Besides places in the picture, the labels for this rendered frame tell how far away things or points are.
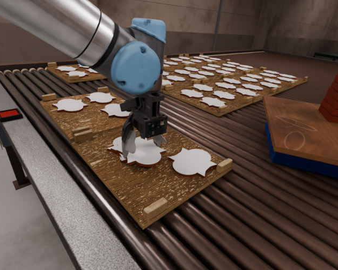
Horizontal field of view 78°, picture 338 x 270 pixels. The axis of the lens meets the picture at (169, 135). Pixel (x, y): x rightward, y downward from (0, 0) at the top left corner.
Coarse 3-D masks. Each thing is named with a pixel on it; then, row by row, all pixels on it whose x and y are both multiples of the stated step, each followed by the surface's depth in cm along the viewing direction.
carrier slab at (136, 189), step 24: (72, 144) 69; (96, 144) 70; (168, 144) 73; (192, 144) 75; (96, 168) 59; (120, 168) 60; (144, 168) 61; (168, 168) 62; (120, 192) 52; (144, 192) 53; (168, 192) 53; (192, 192) 54
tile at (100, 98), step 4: (88, 96) 104; (92, 96) 104; (96, 96) 105; (100, 96) 105; (104, 96) 106; (108, 96) 106; (112, 96) 107; (92, 100) 100; (96, 100) 100; (100, 100) 101; (104, 100) 101; (108, 100) 102
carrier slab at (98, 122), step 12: (72, 96) 105; (84, 96) 106; (48, 108) 90; (84, 108) 94; (96, 108) 95; (60, 120) 82; (72, 120) 83; (84, 120) 84; (96, 120) 85; (108, 120) 86; (120, 120) 87; (96, 132) 76
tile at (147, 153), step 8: (136, 144) 66; (144, 144) 66; (152, 144) 67; (120, 152) 62; (136, 152) 62; (144, 152) 63; (152, 152) 63; (160, 152) 64; (128, 160) 59; (136, 160) 59; (144, 160) 59; (152, 160) 59; (160, 160) 61
